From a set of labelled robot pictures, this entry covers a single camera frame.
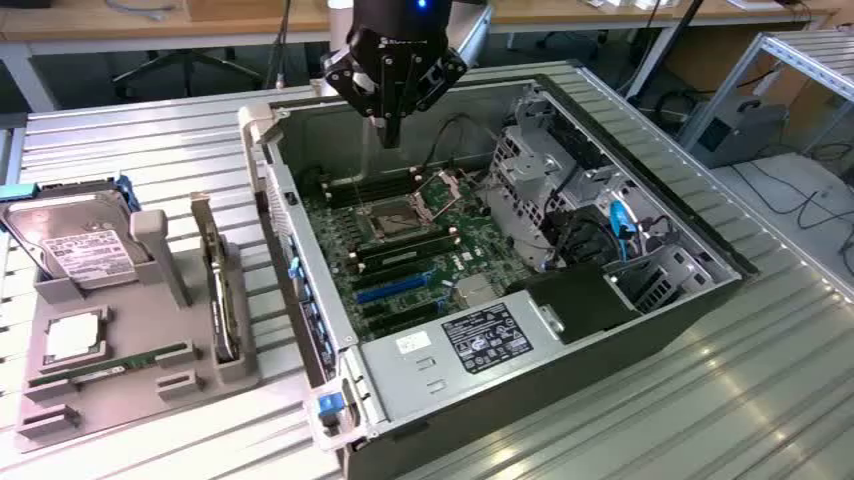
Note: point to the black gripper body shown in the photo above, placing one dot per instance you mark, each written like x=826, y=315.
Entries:
x=400, y=30

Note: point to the graphics card with silver bracket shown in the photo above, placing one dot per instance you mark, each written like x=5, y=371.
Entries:
x=223, y=300

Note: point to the black RAM slot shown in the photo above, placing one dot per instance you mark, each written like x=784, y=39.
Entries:
x=376, y=195
x=370, y=183
x=400, y=242
x=367, y=178
x=404, y=248
x=374, y=189

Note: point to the silver metal drive cage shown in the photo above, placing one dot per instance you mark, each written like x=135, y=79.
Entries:
x=527, y=165

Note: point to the black office chair base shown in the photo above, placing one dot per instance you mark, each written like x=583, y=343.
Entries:
x=189, y=62
x=587, y=40

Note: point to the thin socket locking lever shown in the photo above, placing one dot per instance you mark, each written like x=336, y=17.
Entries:
x=357, y=190

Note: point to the open metal socket cover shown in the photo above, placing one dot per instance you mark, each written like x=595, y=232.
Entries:
x=436, y=192

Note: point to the CPU socket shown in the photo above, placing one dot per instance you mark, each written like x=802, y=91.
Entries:
x=390, y=220

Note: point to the green motherboard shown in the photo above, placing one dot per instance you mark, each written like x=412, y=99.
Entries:
x=480, y=235

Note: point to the green RAM stick with label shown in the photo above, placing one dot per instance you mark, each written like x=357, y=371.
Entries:
x=400, y=257

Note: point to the long black expansion slot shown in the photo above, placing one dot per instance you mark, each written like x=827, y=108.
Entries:
x=390, y=279
x=403, y=311
x=407, y=322

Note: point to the silver chipset heatsink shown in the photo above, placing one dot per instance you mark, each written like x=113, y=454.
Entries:
x=476, y=292

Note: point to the blue expansion slot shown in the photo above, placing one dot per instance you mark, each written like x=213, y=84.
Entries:
x=394, y=291

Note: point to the black plastic cover box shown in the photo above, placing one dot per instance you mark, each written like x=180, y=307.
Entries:
x=580, y=305

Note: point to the silver hard disk drive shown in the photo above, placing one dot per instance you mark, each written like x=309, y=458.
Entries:
x=73, y=235

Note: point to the silver vented disk bay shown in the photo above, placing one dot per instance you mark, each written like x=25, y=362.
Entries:
x=656, y=290

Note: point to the aluminium slat side table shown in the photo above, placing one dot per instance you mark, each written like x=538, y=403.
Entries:
x=801, y=50

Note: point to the grey parts rack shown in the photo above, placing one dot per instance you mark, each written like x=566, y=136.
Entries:
x=133, y=325

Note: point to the silver power supply unit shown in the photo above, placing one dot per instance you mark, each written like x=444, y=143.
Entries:
x=414, y=385

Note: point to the blue plastic case latch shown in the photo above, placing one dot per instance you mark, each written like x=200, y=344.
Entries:
x=329, y=404

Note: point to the silver CPU chip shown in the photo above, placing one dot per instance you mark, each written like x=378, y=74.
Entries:
x=69, y=337

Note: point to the black open PC case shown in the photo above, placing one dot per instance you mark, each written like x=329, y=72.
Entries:
x=600, y=390

